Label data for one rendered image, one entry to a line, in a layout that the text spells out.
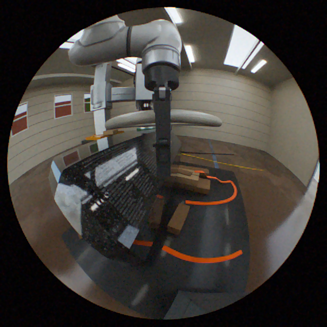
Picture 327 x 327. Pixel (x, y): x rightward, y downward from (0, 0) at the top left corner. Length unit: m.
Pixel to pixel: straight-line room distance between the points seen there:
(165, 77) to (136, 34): 0.14
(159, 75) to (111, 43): 0.15
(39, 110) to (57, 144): 2.28
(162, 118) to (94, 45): 0.24
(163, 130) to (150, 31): 0.24
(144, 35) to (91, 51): 0.12
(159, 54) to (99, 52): 0.14
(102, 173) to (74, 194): 0.13
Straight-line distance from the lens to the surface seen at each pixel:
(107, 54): 0.29
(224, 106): 5.65
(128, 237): 0.37
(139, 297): 0.96
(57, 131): 6.64
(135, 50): 0.28
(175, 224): 0.92
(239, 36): 4.16
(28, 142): 6.60
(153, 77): 0.21
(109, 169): 0.41
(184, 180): 1.34
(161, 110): 0.16
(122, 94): 1.62
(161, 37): 0.27
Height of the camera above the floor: 0.93
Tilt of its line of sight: 26 degrees down
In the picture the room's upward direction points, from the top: straight up
